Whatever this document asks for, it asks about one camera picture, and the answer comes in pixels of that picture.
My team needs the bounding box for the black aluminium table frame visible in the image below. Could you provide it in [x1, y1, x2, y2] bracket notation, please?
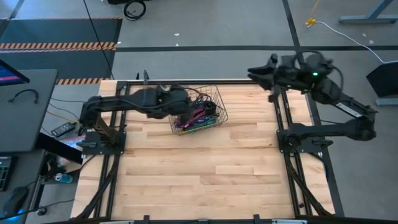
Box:
[74, 70, 346, 224]

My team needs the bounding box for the dark keyboard desk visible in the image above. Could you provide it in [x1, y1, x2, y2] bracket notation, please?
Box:
[0, 149, 47, 224]

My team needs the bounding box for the yellow cable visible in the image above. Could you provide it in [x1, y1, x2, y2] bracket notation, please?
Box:
[305, 0, 322, 27]

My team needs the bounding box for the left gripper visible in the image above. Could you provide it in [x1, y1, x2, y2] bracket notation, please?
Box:
[149, 84, 193, 119]

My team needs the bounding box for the grey metal desk foot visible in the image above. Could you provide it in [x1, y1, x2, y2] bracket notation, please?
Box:
[338, 0, 398, 25]
[374, 96, 398, 107]

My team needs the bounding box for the computer monitor with lit screen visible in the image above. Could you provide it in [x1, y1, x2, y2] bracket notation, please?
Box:
[0, 58, 31, 86]

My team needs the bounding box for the thin black hanging cable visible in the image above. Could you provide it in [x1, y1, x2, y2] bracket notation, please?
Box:
[82, 0, 113, 72]

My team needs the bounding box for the black angular box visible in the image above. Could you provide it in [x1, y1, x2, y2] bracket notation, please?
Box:
[366, 61, 398, 98]

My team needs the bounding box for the gold wire mesh basket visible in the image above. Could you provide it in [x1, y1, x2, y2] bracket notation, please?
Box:
[169, 85, 229, 137]

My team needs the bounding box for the backlit black keyboard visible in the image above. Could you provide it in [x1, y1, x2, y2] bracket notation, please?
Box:
[0, 155, 18, 192]

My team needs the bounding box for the coiled black floor cable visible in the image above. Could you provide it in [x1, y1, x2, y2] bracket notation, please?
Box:
[123, 0, 147, 22]

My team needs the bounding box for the short black curved cable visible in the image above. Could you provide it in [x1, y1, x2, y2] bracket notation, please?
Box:
[8, 88, 40, 105]

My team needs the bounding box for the blue drink can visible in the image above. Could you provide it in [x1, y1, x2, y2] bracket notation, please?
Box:
[54, 172, 74, 184]

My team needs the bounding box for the black hazard-striped floor mat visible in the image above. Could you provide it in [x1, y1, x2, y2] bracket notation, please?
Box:
[0, 17, 123, 86]

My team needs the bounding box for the white floor cable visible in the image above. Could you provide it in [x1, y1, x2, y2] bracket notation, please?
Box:
[310, 20, 398, 65]

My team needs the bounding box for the black computer mouse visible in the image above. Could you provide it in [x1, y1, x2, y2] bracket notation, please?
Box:
[2, 185, 29, 218]

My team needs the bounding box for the black power adapter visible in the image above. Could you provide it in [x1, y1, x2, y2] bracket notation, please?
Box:
[50, 121, 77, 138]

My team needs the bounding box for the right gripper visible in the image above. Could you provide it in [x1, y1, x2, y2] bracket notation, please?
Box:
[248, 54, 308, 103]

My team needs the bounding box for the dark grey desk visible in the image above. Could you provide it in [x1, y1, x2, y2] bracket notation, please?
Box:
[0, 68, 59, 153]

